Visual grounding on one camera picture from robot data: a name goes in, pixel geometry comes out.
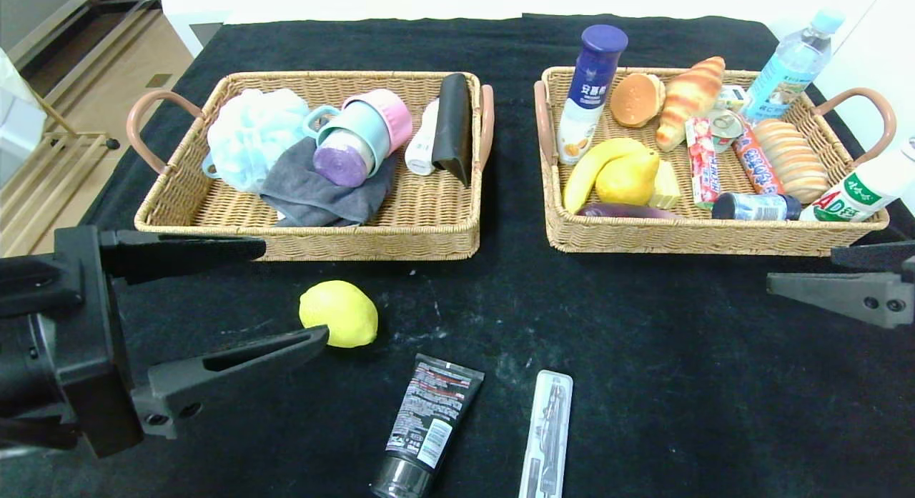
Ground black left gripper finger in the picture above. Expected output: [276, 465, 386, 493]
[99, 229, 267, 286]
[132, 325, 330, 440]

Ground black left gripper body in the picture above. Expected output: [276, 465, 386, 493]
[0, 224, 145, 459]

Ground white bottle with blue cap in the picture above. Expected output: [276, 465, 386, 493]
[556, 24, 629, 166]

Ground toy burger bun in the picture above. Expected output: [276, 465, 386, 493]
[609, 72, 667, 129]

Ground red green candy pack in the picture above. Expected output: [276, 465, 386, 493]
[685, 116, 719, 210]

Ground light blue bath sponge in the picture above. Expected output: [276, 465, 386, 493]
[206, 88, 313, 194]

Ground grey towel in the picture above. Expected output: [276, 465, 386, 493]
[259, 136, 398, 229]

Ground wooden rack with wheels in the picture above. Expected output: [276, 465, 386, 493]
[0, 91, 121, 256]

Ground yellow lemon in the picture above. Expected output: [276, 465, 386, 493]
[298, 280, 379, 349]

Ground purple garbage bag roll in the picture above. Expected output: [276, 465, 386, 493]
[313, 130, 376, 189]

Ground white cloth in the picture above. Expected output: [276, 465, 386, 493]
[0, 48, 48, 188]

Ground black cosmetic tube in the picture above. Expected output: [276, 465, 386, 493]
[370, 354, 486, 498]

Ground pink cup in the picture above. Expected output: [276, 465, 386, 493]
[343, 89, 414, 154]

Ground white tube bottle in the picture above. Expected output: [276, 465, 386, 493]
[404, 98, 440, 177]

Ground black leather wallet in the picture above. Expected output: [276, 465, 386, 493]
[432, 72, 473, 188]

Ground yellow banana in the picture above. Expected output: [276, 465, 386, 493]
[562, 136, 644, 214]

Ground black table cloth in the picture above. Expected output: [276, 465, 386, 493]
[0, 14, 915, 498]

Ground purple eggplant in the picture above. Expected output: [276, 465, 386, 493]
[574, 202, 675, 221]

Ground yellow pear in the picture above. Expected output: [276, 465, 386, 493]
[595, 148, 660, 206]

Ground pale yellow butter block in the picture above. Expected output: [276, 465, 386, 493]
[647, 160, 680, 209]

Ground striped croissant bread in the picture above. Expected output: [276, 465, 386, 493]
[656, 56, 726, 152]

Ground small tin can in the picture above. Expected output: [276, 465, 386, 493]
[704, 110, 744, 154]

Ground small blue black-capped jar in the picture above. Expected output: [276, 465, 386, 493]
[711, 191, 803, 221]

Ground small white green box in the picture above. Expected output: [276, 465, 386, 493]
[715, 85, 750, 115]

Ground red sausage pack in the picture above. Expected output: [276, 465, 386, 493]
[731, 123, 785, 197]

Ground ridged long bread loaf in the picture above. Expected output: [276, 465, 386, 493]
[752, 119, 830, 204]

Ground clear water bottle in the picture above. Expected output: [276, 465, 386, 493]
[743, 9, 844, 124]

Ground white green milk bottle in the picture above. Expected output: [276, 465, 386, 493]
[798, 137, 915, 224]

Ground wicker basket with brown handles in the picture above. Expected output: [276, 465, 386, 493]
[126, 71, 495, 263]
[533, 66, 896, 257]

